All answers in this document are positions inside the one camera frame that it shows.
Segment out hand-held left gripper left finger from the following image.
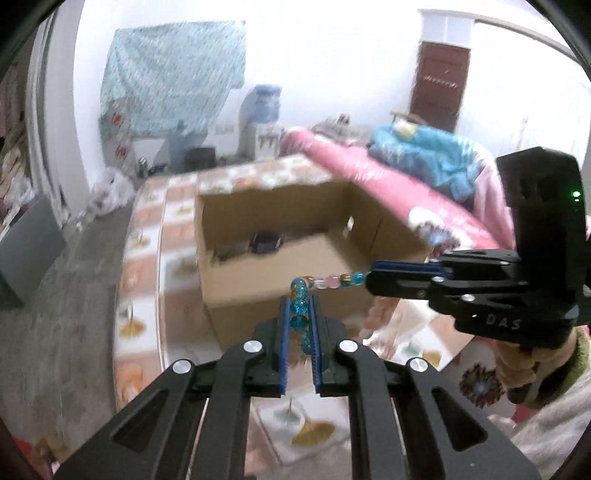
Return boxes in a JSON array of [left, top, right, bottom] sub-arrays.
[[53, 295, 291, 480]]

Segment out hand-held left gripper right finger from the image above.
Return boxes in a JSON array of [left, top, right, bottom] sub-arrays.
[[310, 295, 541, 480]]

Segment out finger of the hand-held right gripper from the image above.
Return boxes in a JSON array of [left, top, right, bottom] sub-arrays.
[[366, 267, 529, 324], [372, 249, 522, 280]]

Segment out blue glass bead bracelet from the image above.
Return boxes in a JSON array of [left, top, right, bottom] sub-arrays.
[[290, 272, 368, 356]]

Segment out cardboard box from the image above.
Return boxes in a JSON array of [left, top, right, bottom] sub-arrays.
[[195, 179, 476, 372]]

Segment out person's right forearm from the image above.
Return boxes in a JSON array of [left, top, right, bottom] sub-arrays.
[[485, 323, 591, 476]]

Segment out person's right hand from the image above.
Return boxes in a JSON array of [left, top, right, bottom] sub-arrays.
[[498, 330, 581, 392]]

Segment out pink floral blanket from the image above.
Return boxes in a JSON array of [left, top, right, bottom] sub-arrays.
[[281, 127, 591, 421]]

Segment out dark small case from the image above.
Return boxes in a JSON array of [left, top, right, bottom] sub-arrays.
[[249, 233, 282, 254]]

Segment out blue blanket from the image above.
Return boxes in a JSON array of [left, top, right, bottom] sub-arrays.
[[367, 122, 497, 201]]

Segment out ginkgo leaf tablecloth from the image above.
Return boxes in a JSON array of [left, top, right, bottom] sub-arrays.
[[113, 154, 472, 467]]

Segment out brown door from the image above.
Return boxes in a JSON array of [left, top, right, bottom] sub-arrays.
[[409, 41, 472, 134]]

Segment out white water dispenser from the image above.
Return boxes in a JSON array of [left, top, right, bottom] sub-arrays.
[[238, 120, 282, 160]]

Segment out black bin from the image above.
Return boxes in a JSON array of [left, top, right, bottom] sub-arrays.
[[185, 147, 218, 172]]

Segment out blue water bottle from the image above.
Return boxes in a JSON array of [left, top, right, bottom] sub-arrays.
[[240, 84, 281, 125]]

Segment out white plastic bags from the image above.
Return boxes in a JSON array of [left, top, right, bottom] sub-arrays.
[[90, 166, 137, 215]]

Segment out grey cabinet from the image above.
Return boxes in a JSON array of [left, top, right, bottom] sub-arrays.
[[0, 191, 68, 310]]

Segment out patterned hanging cloth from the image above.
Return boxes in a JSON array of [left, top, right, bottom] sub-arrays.
[[99, 19, 247, 139]]

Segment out rack of hanging clothes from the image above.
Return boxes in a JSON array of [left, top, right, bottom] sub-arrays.
[[0, 65, 35, 222]]

